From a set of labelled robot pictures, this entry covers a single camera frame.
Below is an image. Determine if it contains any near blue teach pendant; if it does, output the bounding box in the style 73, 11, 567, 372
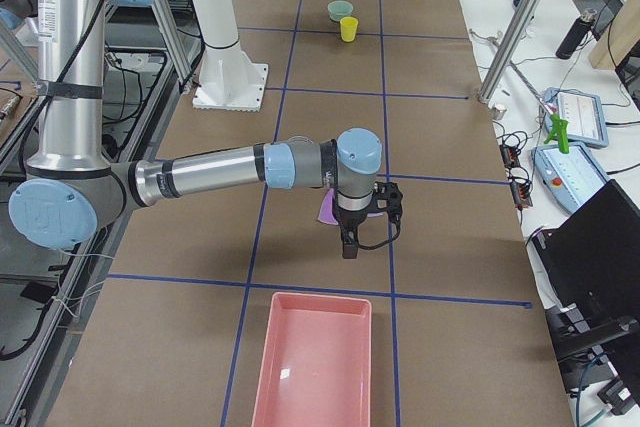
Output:
532, 142, 610, 214

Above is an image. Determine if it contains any yellow plastic cup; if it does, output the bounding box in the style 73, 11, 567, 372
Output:
339, 16, 359, 43

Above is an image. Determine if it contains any aluminium frame post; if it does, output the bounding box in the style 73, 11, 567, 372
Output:
478, 0, 540, 104

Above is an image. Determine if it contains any white pedestal column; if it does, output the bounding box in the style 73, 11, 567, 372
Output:
192, 0, 269, 112

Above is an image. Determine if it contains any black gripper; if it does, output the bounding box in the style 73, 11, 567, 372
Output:
333, 206, 369, 260

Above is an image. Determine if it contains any black laptop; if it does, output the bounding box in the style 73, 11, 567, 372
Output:
530, 179, 640, 333

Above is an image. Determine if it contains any purple cloth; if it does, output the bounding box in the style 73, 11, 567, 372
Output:
317, 189, 338, 226

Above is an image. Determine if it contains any blue teach pendant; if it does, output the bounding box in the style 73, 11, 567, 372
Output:
543, 87, 609, 148
532, 142, 610, 214

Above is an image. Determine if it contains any pink plastic bin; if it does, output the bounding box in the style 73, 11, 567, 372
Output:
252, 292, 372, 426

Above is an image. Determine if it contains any black water bottle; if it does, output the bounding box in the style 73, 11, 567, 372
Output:
555, 8, 598, 60

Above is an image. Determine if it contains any green ceramic bowl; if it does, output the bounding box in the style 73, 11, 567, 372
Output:
327, 0, 354, 22

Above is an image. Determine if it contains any reacher grabber tool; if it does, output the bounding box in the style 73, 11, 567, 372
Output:
469, 29, 571, 154

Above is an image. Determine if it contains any far blue teach pendant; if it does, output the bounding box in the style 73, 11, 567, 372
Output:
543, 87, 609, 148

